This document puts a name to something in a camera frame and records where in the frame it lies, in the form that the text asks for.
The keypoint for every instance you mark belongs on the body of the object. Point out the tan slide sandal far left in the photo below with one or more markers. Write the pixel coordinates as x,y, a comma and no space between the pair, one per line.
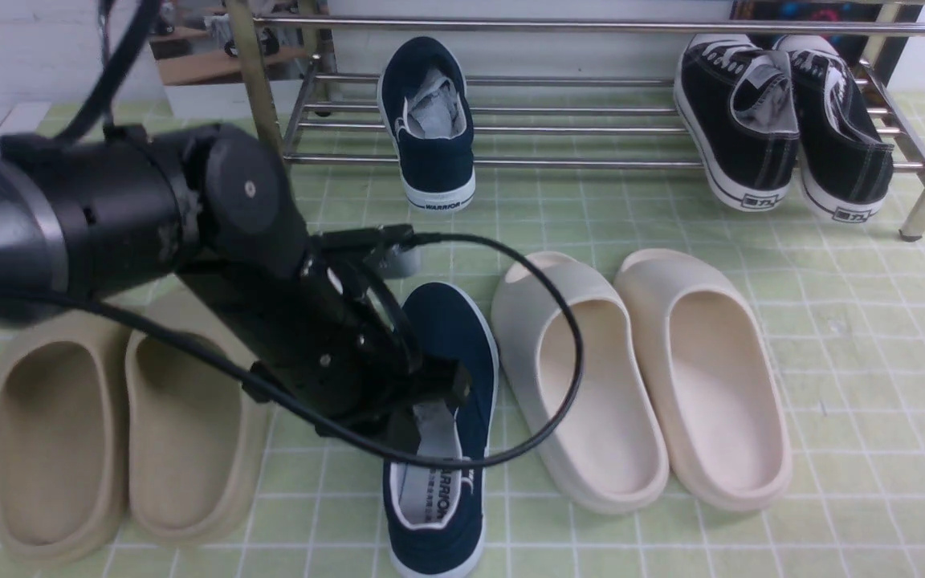
63,439

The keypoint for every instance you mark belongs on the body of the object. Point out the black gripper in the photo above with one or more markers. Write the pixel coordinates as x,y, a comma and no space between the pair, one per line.
330,335

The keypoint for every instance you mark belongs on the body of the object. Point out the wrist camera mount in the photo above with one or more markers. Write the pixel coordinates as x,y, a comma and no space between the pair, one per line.
389,251

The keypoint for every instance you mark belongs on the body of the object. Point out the black canvas sneaker left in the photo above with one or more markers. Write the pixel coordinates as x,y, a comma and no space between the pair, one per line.
736,101

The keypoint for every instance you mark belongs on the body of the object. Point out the black canvas sneaker right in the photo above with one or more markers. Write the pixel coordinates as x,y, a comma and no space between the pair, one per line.
845,165

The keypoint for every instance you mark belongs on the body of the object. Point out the navy slip-on shoe with paper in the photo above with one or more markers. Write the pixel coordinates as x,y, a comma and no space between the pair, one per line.
436,521

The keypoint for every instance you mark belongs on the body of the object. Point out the tan slide sandal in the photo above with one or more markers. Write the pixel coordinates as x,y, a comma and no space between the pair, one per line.
63,439
196,443

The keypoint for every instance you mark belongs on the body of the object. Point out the cream slide sandal left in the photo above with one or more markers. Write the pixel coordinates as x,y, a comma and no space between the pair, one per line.
608,453

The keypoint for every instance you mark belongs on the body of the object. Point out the tan slide sandal inner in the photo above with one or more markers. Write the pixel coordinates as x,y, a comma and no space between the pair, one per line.
196,443

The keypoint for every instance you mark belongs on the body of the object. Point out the cream slide sandal right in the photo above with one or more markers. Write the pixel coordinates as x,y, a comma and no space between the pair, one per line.
707,371

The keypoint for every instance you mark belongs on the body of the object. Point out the green checked floor mat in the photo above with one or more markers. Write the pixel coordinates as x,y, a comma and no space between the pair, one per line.
842,310

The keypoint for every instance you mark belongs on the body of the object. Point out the navy slip-on shoe on rack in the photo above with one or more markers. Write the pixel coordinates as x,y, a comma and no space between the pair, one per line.
422,98

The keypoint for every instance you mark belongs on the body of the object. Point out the cream slide sandal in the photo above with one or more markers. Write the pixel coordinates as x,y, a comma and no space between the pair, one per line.
608,453
707,371

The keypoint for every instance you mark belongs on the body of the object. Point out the black canvas sneaker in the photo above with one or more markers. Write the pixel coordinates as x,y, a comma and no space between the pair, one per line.
736,101
845,165

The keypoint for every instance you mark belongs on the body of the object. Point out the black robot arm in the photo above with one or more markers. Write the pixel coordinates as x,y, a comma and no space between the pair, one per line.
80,223

